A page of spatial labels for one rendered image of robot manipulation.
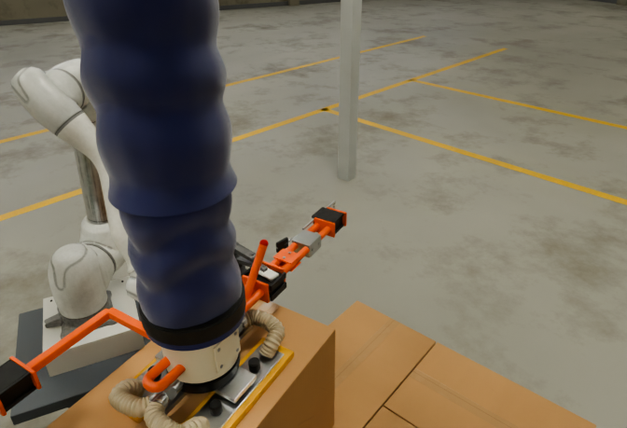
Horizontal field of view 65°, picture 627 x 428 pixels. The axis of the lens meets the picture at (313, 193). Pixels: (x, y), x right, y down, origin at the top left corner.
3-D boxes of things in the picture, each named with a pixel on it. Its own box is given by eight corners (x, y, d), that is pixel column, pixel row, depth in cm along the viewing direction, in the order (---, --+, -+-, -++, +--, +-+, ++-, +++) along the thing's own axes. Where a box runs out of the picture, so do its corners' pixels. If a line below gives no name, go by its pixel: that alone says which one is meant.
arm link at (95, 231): (76, 276, 179) (108, 241, 198) (118, 283, 177) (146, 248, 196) (29, 65, 140) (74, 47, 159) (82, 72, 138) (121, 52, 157)
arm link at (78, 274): (48, 316, 164) (28, 264, 153) (79, 281, 180) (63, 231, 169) (92, 322, 162) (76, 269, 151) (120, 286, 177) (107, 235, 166)
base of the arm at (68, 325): (45, 311, 174) (40, 299, 172) (111, 291, 183) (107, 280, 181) (48, 346, 160) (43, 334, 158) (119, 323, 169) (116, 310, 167)
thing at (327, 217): (334, 238, 155) (334, 224, 153) (313, 231, 159) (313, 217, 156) (346, 225, 161) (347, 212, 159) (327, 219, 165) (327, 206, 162)
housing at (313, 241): (310, 258, 146) (310, 246, 144) (291, 252, 149) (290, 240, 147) (322, 247, 151) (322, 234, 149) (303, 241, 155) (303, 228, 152)
